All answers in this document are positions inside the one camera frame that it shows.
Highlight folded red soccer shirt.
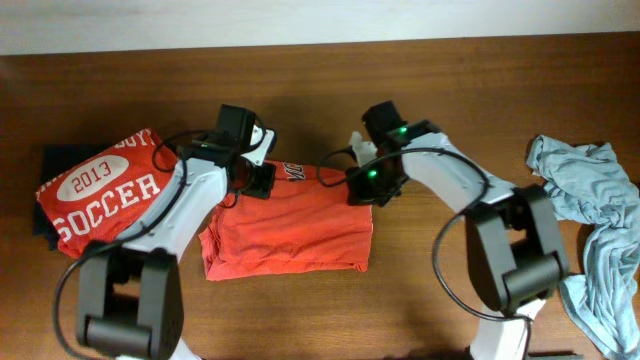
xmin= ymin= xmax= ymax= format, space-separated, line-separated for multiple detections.
xmin=35 ymin=128 xmax=177 ymax=258

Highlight folded navy blue garment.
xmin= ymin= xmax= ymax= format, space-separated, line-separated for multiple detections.
xmin=32 ymin=144 xmax=109 ymax=251

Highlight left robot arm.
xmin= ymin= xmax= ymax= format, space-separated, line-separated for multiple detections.
xmin=69 ymin=105 xmax=276 ymax=359

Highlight light blue crumpled shirt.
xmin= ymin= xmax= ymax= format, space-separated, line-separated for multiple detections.
xmin=526 ymin=135 xmax=639 ymax=359

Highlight plain orange-red t-shirt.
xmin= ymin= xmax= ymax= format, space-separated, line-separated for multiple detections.
xmin=199 ymin=161 xmax=373 ymax=281

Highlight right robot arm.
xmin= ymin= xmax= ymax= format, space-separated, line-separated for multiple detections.
xmin=346 ymin=101 xmax=569 ymax=359

